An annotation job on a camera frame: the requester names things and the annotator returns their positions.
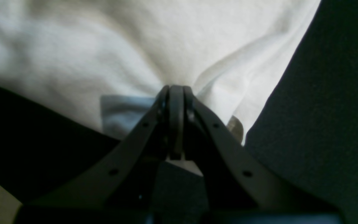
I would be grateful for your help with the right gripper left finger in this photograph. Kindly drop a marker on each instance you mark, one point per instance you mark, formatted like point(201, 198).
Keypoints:
point(118, 189)

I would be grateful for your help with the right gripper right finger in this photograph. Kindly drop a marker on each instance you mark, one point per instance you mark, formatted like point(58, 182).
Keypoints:
point(240, 189)

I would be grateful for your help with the white T-shirt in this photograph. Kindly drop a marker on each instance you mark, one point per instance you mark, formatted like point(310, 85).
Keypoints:
point(100, 63)

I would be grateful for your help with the black table cloth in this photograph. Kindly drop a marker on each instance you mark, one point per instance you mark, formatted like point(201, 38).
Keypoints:
point(307, 131)

